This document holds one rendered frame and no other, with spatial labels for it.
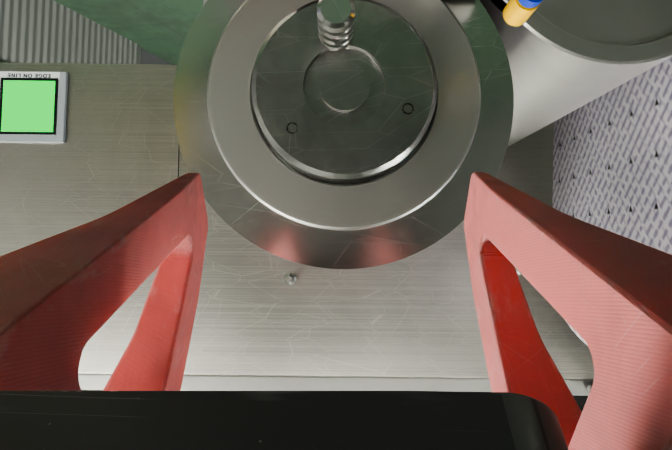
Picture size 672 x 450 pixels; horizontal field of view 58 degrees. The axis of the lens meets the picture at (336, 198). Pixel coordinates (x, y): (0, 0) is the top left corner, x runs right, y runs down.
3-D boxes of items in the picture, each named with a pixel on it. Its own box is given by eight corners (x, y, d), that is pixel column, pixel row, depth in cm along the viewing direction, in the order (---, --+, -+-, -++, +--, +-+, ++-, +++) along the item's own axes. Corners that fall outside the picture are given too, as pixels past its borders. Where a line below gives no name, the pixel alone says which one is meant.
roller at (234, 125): (465, -53, 26) (496, 215, 25) (399, 94, 52) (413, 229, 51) (195, -29, 26) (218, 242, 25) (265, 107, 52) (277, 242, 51)
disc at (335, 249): (493, -83, 27) (533, 251, 26) (491, -77, 27) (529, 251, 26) (160, -52, 27) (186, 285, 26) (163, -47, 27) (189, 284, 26)
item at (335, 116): (266, 193, 24) (237, 10, 24) (271, 196, 26) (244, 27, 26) (453, 161, 24) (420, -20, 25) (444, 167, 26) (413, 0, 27)
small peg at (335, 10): (363, 13, 22) (330, 34, 22) (359, 39, 24) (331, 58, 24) (341, -19, 22) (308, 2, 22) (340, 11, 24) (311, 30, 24)
